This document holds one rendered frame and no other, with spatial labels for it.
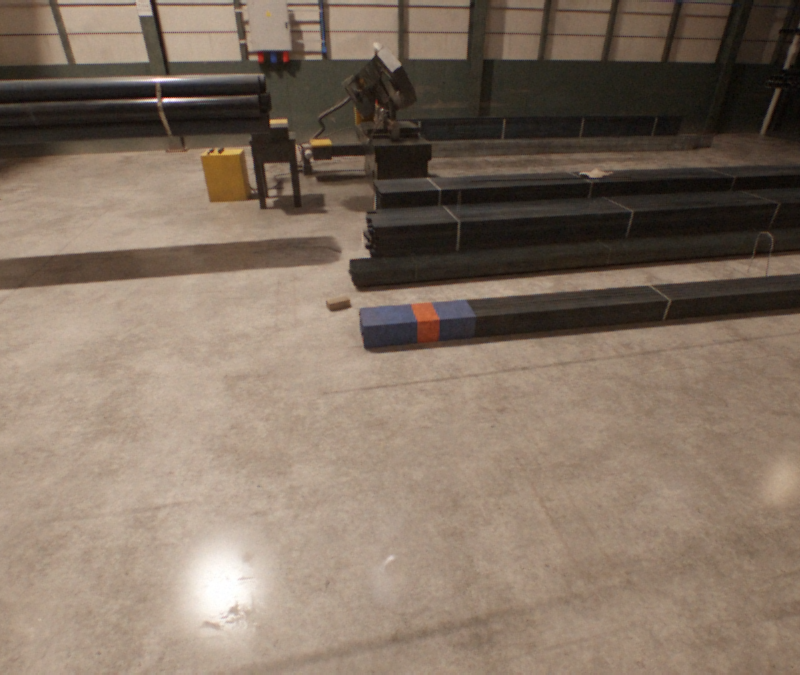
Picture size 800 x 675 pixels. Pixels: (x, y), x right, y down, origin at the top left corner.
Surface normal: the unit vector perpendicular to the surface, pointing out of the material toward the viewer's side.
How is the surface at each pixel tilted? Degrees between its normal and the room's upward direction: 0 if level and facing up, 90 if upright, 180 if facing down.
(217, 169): 90
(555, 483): 0
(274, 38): 90
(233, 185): 90
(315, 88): 90
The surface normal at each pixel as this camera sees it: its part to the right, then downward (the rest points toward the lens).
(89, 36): 0.20, 0.52
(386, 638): 0.00, -0.85
